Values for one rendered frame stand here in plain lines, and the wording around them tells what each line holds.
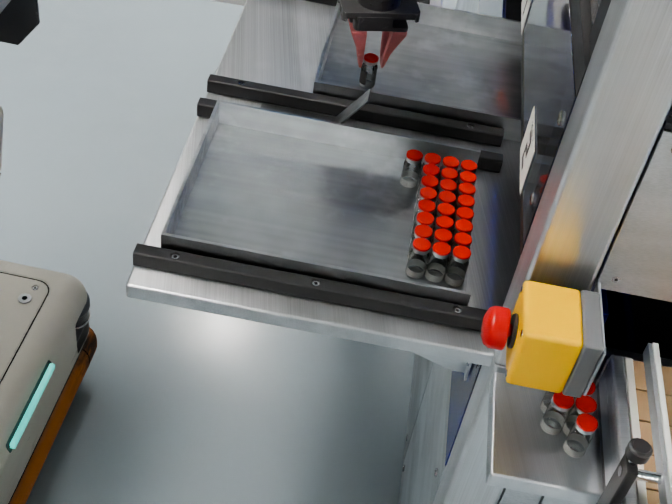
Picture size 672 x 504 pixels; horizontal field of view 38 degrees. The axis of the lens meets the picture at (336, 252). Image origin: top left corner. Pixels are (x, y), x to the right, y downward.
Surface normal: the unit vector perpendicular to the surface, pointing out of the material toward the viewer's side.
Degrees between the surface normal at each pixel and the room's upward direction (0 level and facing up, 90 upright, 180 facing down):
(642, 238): 90
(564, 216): 90
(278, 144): 0
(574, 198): 90
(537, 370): 90
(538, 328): 0
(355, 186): 0
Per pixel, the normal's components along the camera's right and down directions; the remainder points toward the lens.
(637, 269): -0.15, 0.67
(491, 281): 0.12, -0.72
